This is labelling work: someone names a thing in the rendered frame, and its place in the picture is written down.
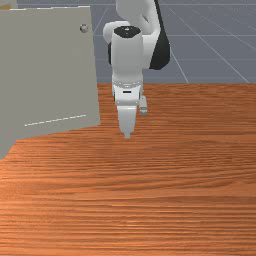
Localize pale grey cabinet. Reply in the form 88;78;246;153
0;0;102;160

